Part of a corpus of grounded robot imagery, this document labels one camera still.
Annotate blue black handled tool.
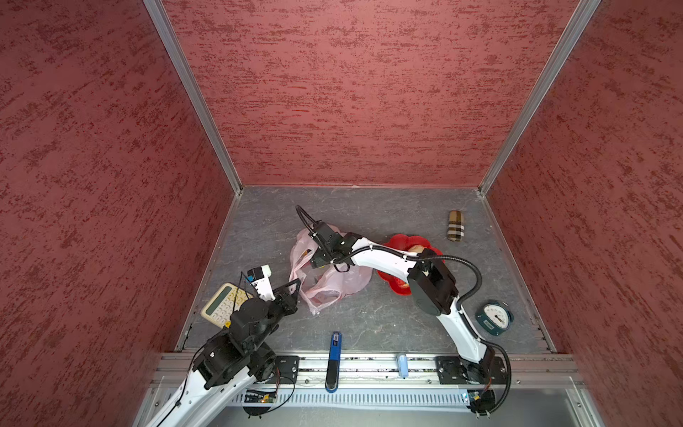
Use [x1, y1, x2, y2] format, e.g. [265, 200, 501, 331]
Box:
[325, 331, 343, 393]

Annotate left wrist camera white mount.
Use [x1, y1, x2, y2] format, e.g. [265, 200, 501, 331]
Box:
[247, 264, 275, 302]

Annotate small light blue cylinder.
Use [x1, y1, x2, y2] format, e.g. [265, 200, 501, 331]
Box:
[396, 353, 409, 379]

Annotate red flower-shaped plate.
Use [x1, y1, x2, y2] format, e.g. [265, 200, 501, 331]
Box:
[375, 234, 443, 296]

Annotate pink printed plastic bag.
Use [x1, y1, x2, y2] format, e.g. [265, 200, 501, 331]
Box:
[289, 230, 373, 316]

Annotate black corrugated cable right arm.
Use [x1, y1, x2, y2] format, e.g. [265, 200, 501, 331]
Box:
[294, 205, 484, 311]

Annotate beige calculator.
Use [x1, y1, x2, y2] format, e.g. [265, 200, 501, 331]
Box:
[200, 283, 253, 328]

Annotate round teal gauge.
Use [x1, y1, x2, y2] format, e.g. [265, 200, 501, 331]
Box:
[476, 300, 514, 336]

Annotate aluminium corner post left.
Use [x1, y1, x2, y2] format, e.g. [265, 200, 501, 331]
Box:
[143, 0, 244, 197]

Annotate beige garlic bulb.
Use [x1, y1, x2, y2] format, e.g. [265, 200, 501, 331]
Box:
[408, 245, 425, 254]

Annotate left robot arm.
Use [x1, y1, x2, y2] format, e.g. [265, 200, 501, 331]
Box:
[148, 279, 302, 426]

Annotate aluminium corner post right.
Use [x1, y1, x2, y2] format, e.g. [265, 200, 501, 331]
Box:
[478, 0, 601, 199]

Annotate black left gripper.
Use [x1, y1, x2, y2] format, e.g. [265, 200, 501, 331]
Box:
[247, 278, 301, 352]

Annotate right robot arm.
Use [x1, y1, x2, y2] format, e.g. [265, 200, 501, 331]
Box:
[307, 221, 494, 384]

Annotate aluminium corner post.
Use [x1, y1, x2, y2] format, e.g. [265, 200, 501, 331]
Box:
[478, 0, 601, 199]
[143, 0, 244, 197]

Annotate plaid fabric pouch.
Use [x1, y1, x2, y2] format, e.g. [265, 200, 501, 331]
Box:
[446, 210, 465, 242]

